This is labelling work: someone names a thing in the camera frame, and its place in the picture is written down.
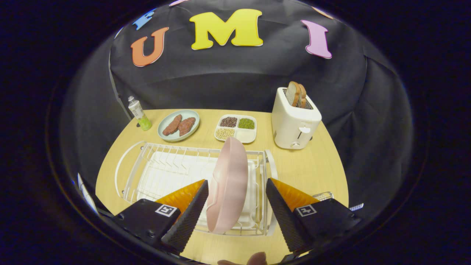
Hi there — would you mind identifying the black backdrop cloth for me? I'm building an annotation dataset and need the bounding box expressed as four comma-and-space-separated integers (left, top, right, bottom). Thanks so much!
61, 0, 414, 221

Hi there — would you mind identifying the white wire dish rack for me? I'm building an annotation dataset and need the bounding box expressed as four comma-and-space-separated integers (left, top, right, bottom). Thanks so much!
115, 141, 278, 237

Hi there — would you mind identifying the white toaster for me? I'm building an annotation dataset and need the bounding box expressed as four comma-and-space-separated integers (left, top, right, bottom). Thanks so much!
271, 87, 322, 150

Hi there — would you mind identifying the light green plate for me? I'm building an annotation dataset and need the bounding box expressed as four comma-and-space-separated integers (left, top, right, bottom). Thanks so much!
157, 109, 200, 142

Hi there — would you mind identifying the red meat patty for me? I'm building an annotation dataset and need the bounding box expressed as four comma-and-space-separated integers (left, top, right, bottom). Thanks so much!
178, 117, 196, 137
162, 114, 183, 136

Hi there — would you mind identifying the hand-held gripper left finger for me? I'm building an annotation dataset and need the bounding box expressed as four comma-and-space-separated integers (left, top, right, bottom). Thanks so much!
110, 179, 209, 256

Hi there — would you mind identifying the white divided tray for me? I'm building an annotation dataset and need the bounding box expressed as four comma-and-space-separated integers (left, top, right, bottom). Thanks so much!
215, 114, 257, 144

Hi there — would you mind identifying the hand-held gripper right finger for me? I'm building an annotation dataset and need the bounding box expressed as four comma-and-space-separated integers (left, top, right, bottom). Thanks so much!
266, 178, 363, 258

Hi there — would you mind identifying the white drain tray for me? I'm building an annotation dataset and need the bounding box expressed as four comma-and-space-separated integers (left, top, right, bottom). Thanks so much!
137, 151, 258, 229

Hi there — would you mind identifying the pink plate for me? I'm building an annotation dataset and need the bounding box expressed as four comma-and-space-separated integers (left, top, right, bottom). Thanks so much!
206, 137, 249, 234

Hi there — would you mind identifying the green clear bottle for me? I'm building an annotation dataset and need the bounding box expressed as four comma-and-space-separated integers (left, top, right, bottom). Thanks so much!
128, 96, 152, 131

